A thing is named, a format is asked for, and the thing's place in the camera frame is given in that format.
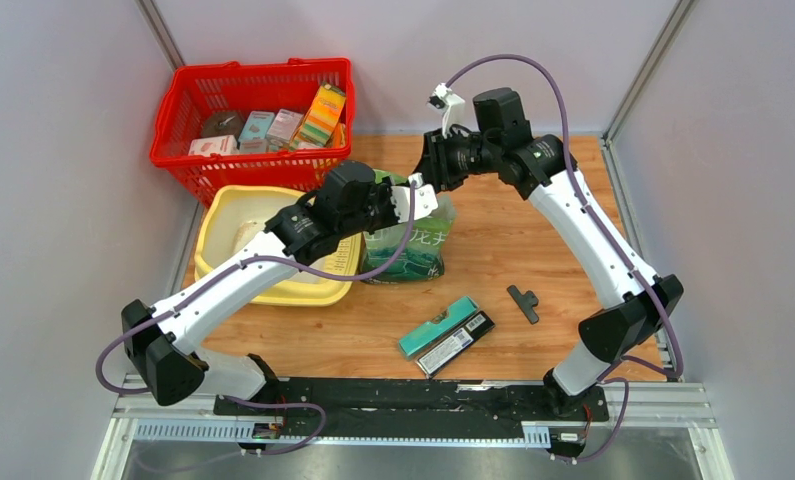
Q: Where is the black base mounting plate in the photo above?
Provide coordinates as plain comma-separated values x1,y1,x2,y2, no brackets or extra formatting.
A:
212,376,610,440

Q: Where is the yellow green sponge pack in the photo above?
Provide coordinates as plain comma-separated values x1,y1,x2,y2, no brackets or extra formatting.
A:
290,83,346,149

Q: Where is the green cat litter bag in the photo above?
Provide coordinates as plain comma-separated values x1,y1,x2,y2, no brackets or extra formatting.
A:
360,194,457,284

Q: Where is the yellow litter box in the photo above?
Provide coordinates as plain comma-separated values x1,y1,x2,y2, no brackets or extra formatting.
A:
193,184,363,308

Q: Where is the red plastic shopping basket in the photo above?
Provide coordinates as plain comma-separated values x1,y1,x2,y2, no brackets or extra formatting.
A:
149,57,355,206

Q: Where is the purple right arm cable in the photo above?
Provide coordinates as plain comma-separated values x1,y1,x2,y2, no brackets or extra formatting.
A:
443,54,685,465

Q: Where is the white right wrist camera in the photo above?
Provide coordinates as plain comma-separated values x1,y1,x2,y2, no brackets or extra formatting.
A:
427,83,465,138

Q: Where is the black bag sealing clip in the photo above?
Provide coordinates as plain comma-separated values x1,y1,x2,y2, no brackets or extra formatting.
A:
507,285,540,325

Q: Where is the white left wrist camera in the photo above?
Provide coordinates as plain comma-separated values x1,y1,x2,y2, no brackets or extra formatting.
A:
408,173,438,220

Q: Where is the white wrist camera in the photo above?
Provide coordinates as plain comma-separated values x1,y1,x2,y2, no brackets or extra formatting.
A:
408,173,438,220
427,83,465,138

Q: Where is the brown round lid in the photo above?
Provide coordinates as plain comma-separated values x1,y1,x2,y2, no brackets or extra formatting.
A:
200,111,245,138

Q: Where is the black RAM stick package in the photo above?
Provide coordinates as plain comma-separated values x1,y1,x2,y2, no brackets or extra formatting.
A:
415,311,496,379

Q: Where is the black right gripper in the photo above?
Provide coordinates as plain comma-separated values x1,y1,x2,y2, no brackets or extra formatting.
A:
414,125,502,193

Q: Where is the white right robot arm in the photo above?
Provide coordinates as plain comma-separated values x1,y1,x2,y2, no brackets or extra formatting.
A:
415,84,684,419

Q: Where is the aluminium frame rail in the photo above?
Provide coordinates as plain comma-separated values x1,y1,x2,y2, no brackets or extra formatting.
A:
603,0,698,144

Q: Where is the teal small box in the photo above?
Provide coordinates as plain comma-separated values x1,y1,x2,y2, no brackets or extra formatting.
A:
238,110,275,143

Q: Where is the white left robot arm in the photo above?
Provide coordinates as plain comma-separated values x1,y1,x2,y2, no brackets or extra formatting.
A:
114,161,437,415

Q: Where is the pink white small box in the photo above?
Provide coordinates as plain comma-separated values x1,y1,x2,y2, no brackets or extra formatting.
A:
265,109,304,147

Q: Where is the white red small box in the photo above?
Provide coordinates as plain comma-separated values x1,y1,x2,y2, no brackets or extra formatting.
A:
188,135,239,157

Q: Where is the teal spirit level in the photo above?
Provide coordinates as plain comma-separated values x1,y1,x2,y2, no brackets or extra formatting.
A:
398,296,479,359

